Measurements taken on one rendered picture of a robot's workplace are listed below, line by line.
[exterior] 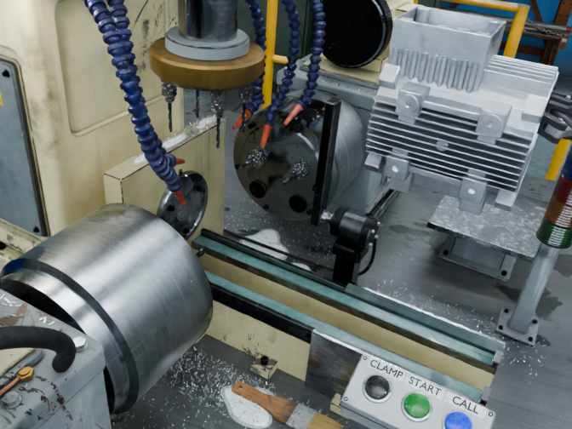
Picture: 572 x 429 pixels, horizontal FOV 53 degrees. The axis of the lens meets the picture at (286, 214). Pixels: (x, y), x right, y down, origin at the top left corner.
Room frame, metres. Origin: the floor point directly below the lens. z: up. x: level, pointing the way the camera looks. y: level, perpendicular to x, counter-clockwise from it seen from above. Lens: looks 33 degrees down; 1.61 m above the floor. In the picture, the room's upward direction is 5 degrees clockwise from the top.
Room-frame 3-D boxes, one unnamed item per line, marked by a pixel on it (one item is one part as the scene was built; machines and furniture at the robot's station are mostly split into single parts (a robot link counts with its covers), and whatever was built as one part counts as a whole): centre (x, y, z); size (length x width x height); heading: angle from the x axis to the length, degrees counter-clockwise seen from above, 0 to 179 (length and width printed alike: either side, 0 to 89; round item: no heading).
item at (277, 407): (0.63, -0.03, 0.80); 0.21 x 0.05 x 0.01; 65
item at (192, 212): (0.91, 0.19, 1.02); 0.15 x 0.02 x 0.15; 154
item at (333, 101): (0.93, -0.06, 1.12); 0.04 x 0.03 x 0.26; 64
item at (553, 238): (0.90, -0.51, 1.05); 0.06 x 0.06 x 0.04
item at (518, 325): (0.90, -0.51, 1.01); 0.08 x 0.08 x 0.42; 64
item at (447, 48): (0.75, -0.19, 1.41); 0.12 x 0.11 x 0.07; 65
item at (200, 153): (0.94, 0.25, 0.97); 0.30 x 0.11 x 0.34; 154
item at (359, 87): (1.40, -0.15, 0.99); 0.35 x 0.31 x 0.37; 154
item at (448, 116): (0.73, -0.22, 1.31); 0.20 x 0.19 x 0.19; 65
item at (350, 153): (1.17, -0.03, 1.04); 0.41 x 0.25 x 0.25; 154
